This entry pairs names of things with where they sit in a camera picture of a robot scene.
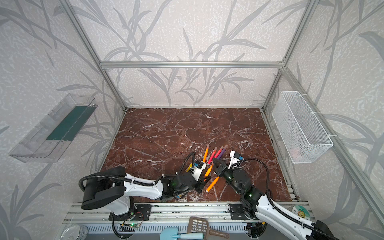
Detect orange capped marker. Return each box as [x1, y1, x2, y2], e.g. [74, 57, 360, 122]
[206, 177, 220, 193]
[205, 165, 213, 177]

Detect red marker pen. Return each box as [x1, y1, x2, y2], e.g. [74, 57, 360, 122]
[214, 146, 224, 159]

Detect pink marker pen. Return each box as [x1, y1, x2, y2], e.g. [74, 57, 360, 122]
[208, 147, 217, 165]

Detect orange marker pen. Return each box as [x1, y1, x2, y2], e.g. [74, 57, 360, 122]
[203, 144, 210, 163]

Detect purple capped marker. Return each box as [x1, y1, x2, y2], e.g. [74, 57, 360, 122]
[218, 145, 228, 159]

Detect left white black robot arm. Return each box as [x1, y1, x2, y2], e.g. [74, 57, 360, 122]
[79, 167, 211, 219]

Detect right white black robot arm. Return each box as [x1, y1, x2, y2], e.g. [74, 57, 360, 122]
[213, 158, 336, 240]

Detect brown toy slotted spatula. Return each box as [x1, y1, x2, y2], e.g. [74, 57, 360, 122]
[187, 217, 230, 240]

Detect teal toy shovel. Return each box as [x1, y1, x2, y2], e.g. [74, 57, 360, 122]
[160, 227, 204, 240]

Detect yellow-green tape roll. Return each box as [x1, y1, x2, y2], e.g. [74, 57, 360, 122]
[292, 205, 311, 220]

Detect clear round dish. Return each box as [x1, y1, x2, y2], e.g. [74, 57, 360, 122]
[60, 224, 89, 240]

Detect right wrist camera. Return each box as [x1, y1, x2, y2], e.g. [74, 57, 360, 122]
[229, 151, 244, 169]

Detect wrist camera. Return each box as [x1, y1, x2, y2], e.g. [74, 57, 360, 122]
[192, 161, 207, 182]
[229, 151, 244, 169]

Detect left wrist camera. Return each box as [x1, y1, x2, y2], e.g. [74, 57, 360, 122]
[192, 161, 207, 182]

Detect aluminium mounting rail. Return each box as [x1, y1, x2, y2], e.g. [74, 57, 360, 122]
[62, 201, 317, 226]

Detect white wire mesh basket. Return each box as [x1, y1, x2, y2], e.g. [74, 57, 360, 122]
[272, 91, 334, 164]

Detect clear plastic wall bin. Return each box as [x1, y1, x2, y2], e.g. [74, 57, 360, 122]
[9, 94, 98, 163]

